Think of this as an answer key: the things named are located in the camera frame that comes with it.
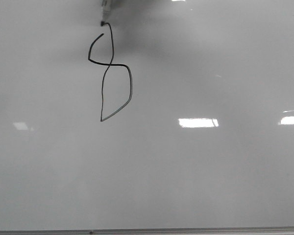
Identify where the white whiteboard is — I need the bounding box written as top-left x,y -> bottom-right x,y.
0,0 -> 294,230

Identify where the black whiteboard marker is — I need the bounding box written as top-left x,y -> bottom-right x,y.
100,0 -> 117,26

